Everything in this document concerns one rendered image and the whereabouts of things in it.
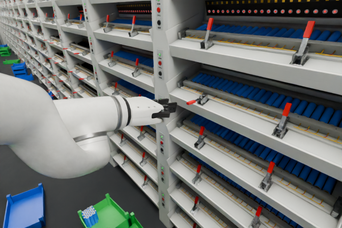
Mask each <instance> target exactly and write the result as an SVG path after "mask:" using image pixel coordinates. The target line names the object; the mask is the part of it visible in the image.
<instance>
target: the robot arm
mask: <svg viewBox="0 0 342 228"><path fill-rule="evenodd" d="M176 108H177V102H171V103H169V99H168V98H165V99H158V100H157V99H152V100H151V99H149V98H146V97H130V98H124V97H121V96H114V95H111V96H104V97H90V98H76V99H62V100H52V98H51V97H50V95H49V94H48V93H47V92H46V91H45V90H44V89H43V88H41V87H40V86H38V85H36V84H34V83H32V82H30V81H27V80H24V79H20V78H17V77H13V76H10V75H6V74H2V73H0V145H7V146H8V147H9V148H10V149H11V150H12V151H13V152H14V153H15V154H16V155H17V156H18V157H19V158H20V159H21V160H22V161H23V162H24V163H25V164H26V165H27V166H29V167H30V168H31V169H33V170H35V171H36V172H38V173H40V174H42V175H45V176H48V177H52V178H57V179H69V178H76V177H81V176H84V175H87V174H90V173H92V172H94V171H97V170H99V169H101V168H103V167H104V166H106V165H107V164H108V162H109V160H110V147H109V142H108V138H107V132H111V131H116V130H121V129H124V128H125V127H126V126H128V125H129V126H143V125H151V124H157V123H161V122H162V119H161V118H169V117H170V113H173V112H176ZM162 109H164V112H161V111H162Z"/></svg>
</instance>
